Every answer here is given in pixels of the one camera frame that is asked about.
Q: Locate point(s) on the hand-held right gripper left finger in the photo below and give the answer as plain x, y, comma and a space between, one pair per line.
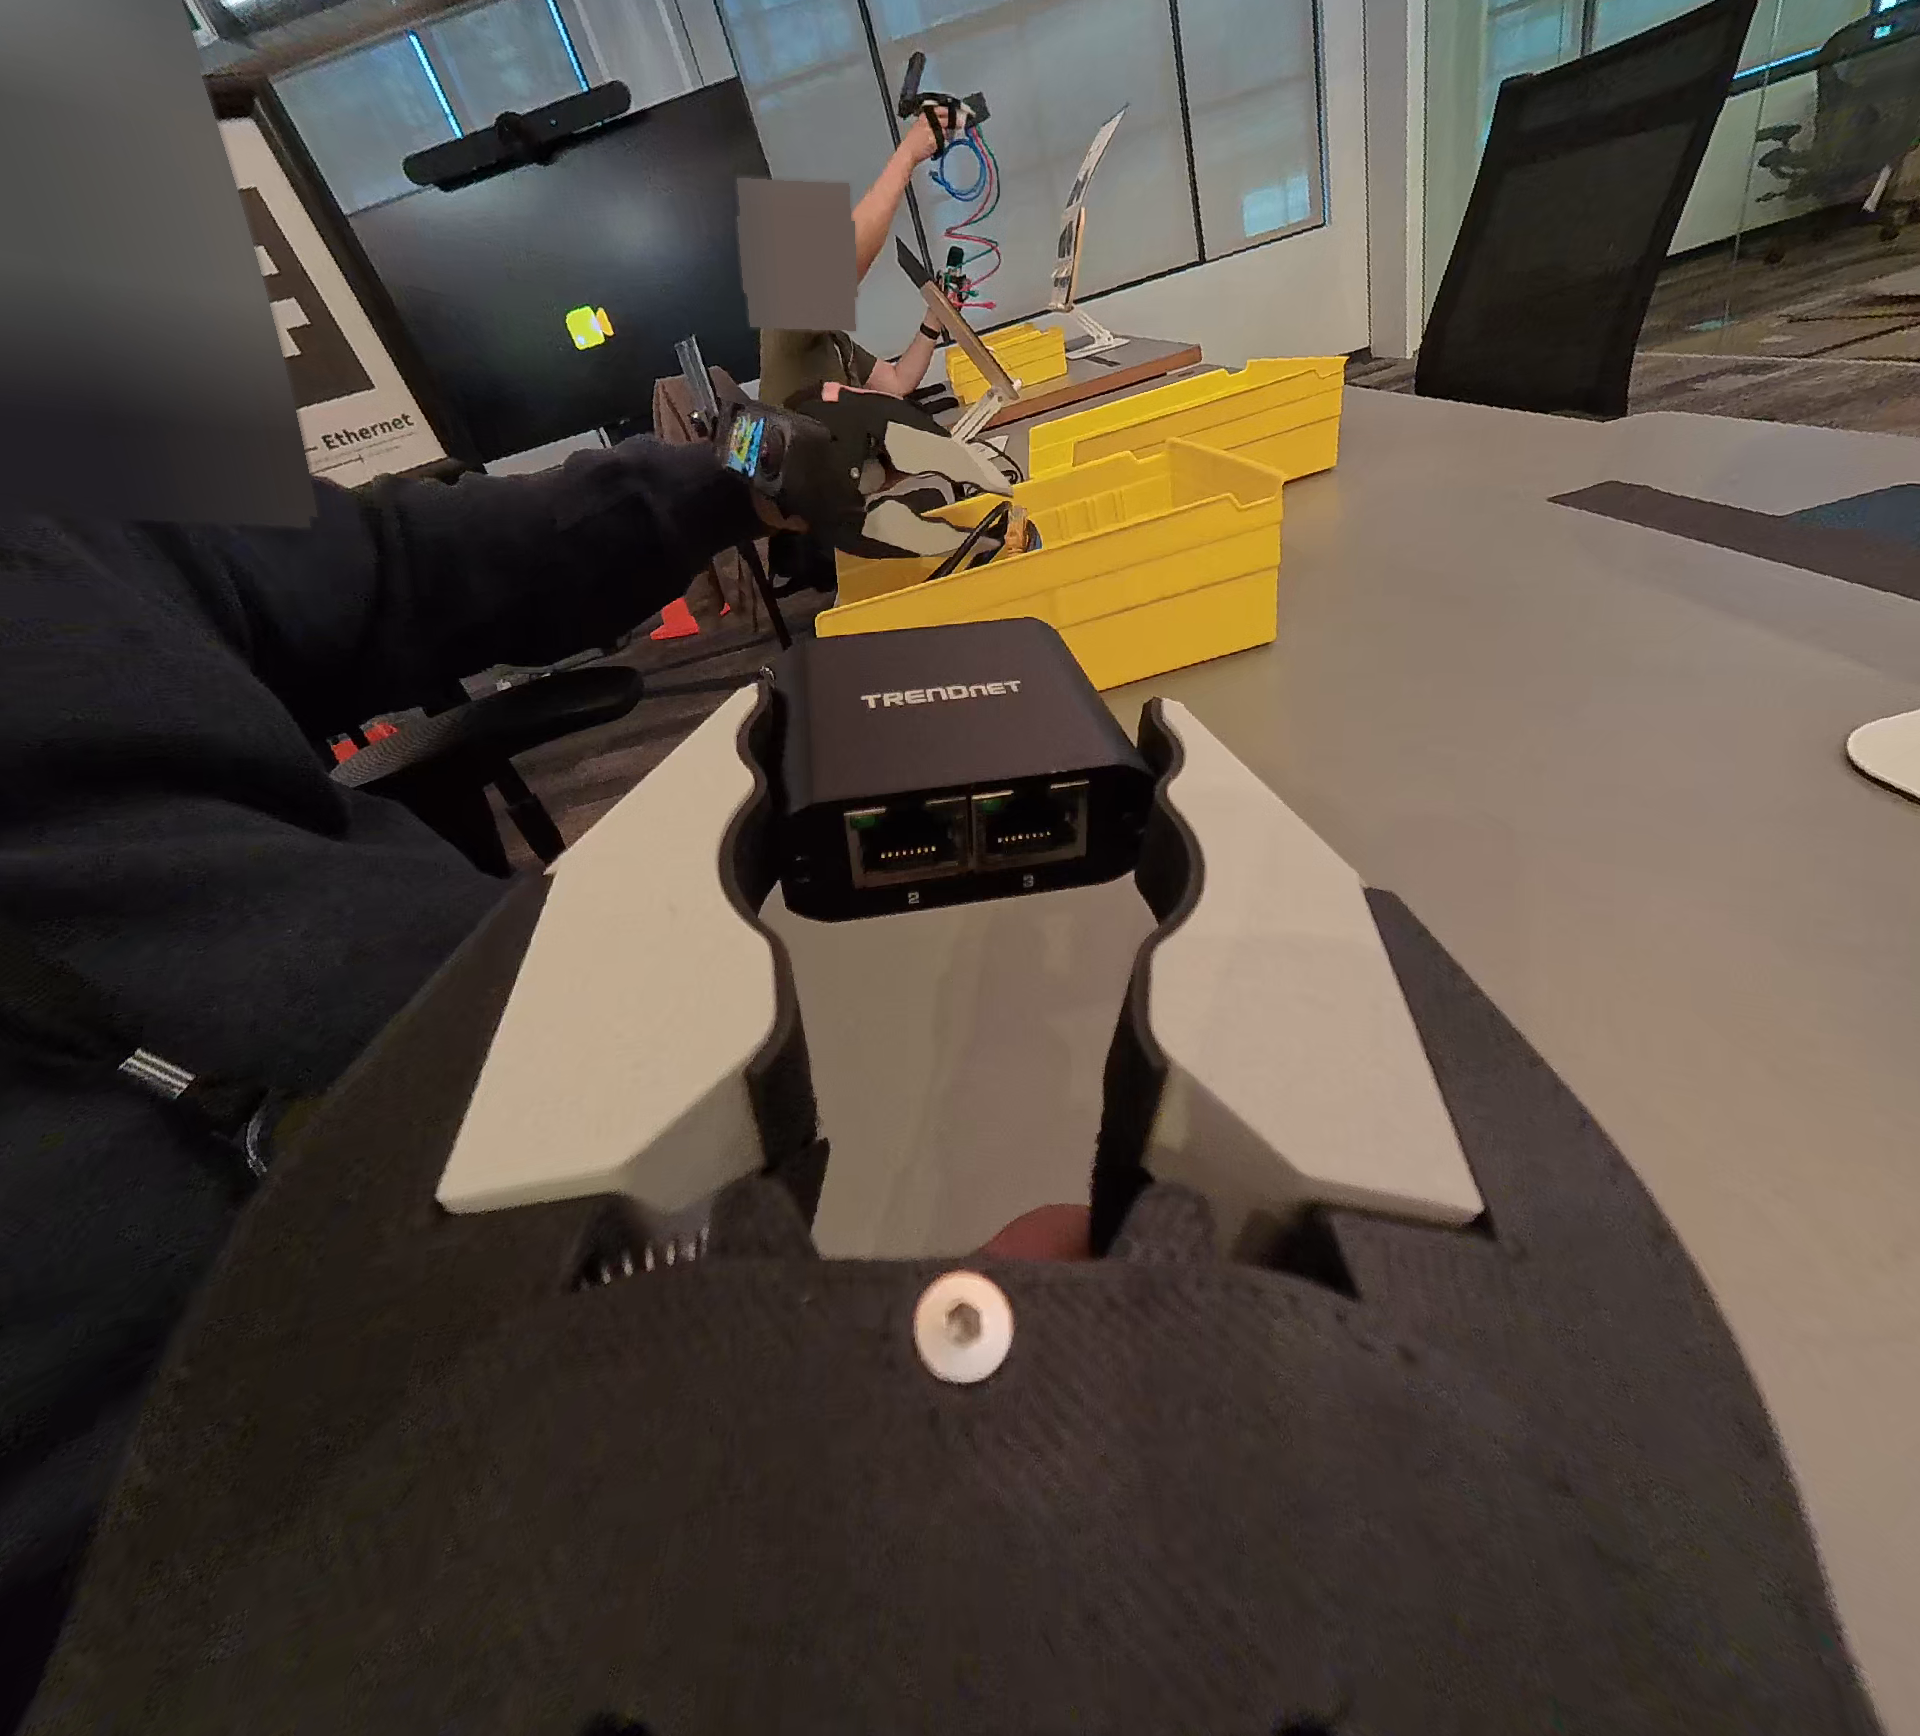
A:
614, 987

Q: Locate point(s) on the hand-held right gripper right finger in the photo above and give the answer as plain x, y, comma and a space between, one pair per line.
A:
1305, 1016

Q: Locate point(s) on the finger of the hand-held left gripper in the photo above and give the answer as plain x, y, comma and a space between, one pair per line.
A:
915, 524
944, 455

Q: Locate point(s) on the black network switch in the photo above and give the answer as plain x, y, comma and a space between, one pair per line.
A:
931, 717

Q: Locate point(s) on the yellow plastic bin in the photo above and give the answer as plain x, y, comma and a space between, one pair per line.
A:
1141, 567
1200, 417

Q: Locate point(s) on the person's left hand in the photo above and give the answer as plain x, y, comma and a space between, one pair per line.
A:
822, 395

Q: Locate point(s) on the small yellow bin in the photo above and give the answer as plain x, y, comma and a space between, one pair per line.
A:
1020, 356

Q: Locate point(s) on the orange traffic cone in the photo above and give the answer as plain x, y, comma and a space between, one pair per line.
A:
679, 619

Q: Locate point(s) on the wooden desk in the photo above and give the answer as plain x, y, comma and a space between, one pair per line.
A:
1141, 359

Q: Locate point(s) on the large black screen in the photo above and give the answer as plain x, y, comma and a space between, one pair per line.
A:
494, 266

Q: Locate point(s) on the black video bar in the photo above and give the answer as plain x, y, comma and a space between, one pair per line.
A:
510, 138

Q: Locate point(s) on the white banner sign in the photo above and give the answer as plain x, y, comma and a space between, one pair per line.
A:
345, 340

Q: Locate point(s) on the white board stand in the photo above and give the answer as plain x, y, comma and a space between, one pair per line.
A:
1893, 755

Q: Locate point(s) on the black office chair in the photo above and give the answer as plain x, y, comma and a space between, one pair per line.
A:
1853, 116

